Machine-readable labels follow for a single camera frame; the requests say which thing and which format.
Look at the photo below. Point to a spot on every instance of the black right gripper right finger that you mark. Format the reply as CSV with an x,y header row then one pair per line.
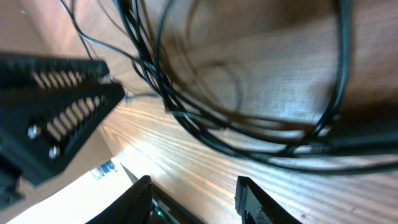
x,y
254,205

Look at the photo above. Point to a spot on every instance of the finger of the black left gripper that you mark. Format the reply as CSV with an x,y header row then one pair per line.
x,y
35,71
42,130

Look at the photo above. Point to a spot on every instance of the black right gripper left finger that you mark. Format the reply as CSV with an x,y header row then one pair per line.
x,y
132,207

